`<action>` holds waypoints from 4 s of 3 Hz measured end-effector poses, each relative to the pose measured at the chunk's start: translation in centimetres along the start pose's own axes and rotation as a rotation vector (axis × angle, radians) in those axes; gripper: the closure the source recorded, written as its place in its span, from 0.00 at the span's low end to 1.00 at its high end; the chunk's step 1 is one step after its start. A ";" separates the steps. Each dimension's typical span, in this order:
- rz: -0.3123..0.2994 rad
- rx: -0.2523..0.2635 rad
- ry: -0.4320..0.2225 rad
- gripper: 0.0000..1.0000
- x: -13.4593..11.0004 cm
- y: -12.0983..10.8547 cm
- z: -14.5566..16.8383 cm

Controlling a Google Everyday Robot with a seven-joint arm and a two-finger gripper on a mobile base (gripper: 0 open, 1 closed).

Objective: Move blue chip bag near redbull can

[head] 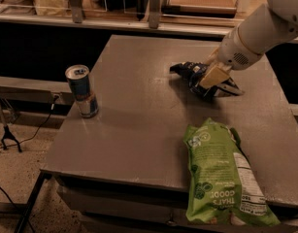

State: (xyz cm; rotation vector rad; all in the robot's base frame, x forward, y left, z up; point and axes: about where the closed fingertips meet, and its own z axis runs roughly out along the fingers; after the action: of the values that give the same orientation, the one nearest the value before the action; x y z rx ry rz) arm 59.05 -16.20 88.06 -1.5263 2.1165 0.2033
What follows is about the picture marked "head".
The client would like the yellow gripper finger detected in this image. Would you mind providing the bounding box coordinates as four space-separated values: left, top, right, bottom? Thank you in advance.
199 63 231 89
205 48 218 65

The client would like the blue chip bag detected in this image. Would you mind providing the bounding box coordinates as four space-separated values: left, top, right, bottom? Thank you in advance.
169 61 245 99

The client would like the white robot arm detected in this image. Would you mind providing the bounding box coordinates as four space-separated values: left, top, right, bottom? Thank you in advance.
197 0 298 88

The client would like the green chip bag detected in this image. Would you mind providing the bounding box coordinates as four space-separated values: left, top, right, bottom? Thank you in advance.
183 118 280 226

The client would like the redbull can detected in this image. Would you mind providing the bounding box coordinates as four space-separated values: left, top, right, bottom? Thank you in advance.
65 64 98 118

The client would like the wooden board on shelf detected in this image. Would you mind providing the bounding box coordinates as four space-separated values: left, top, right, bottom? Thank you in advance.
161 0 237 18

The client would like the black table leg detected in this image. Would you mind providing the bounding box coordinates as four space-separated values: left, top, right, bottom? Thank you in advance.
14 172 51 233

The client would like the black tripod stand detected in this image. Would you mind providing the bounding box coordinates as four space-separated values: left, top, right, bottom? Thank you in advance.
0 99 21 152

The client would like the metal shelf post middle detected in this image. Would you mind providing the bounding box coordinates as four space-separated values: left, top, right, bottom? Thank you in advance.
149 0 160 29

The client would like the metal shelf post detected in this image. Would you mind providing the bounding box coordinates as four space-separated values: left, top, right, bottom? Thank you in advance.
69 0 83 23
149 0 160 29

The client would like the metal shelf post left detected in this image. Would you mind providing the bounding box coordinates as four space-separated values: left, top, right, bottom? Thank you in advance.
69 0 83 23

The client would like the black power cable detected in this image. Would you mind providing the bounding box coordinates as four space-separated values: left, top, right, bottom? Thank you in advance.
12 94 60 146

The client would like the black floor cable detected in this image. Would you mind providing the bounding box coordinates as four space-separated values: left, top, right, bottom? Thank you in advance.
0 180 36 233

